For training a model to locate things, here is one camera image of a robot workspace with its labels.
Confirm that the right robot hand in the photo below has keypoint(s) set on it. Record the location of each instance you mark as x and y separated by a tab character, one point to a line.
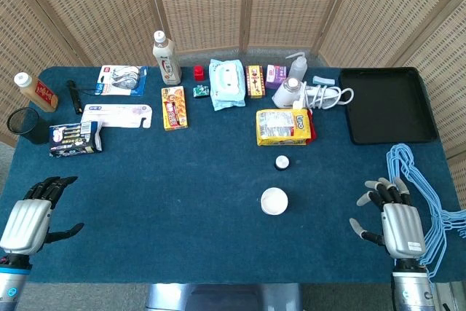
402	227

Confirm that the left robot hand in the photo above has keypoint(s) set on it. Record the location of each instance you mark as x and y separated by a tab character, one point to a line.
27	221

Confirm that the white paper cup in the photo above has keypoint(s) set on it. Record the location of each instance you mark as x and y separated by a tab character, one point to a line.
273	200

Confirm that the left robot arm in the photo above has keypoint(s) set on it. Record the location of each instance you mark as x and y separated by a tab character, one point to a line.
11	283

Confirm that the black mesh pen holder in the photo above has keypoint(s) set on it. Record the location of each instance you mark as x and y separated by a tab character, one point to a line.
31	130

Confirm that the dark printed product pack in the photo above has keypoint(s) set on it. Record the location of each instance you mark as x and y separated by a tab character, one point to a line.
74	140

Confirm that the black plastic tray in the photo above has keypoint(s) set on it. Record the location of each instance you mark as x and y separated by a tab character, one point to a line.
387	105

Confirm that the brown drink bottle red label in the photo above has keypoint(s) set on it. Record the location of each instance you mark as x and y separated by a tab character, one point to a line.
40	94

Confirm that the white toothbrush package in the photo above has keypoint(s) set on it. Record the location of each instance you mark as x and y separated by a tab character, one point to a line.
113	114

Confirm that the blue felt table cloth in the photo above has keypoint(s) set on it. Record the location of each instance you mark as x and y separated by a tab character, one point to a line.
174	198

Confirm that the yellow snack bag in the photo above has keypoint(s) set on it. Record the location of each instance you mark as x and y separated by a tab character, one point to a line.
278	127

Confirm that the light blue eraser block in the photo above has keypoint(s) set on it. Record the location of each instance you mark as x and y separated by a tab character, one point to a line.
323	80

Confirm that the blue packaged earphones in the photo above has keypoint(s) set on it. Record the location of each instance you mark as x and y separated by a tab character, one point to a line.
122	79

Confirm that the yellow and red snack box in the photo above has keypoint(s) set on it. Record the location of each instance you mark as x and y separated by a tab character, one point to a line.
174	109

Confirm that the clear plastic squeeze bottle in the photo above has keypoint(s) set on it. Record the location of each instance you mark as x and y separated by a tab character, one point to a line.
299	68

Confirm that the grey blue robot torso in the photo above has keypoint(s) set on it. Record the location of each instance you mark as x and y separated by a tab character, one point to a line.
218	298

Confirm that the purple and white box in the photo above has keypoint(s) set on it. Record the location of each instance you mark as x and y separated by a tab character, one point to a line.
275	76

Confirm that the red and yellow tall box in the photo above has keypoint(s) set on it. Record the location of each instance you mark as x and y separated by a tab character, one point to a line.
254	81

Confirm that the milk tea bottle white cap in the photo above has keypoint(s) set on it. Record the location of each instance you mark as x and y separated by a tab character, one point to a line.
168	65

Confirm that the small green gum pack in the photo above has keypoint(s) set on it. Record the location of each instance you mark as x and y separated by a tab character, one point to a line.
200	91

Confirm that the light blue wet wipes pack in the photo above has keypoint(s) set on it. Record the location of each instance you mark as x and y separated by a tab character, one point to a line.
227	85

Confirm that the small red block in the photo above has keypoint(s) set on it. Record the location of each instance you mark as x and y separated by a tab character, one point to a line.
198	73

